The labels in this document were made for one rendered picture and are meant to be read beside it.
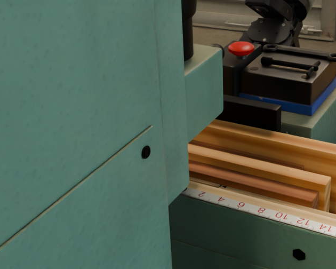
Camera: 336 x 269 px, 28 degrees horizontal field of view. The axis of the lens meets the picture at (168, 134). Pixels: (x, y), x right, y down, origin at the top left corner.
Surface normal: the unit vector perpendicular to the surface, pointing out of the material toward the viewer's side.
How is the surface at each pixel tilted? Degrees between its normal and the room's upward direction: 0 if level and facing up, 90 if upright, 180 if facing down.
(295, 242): 90
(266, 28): 30
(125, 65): 90
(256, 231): 90
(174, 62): 90
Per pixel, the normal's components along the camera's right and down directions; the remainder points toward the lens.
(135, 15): 0.86, 0.20
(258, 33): -0.30, -0.54
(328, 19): -0.46, 0.44
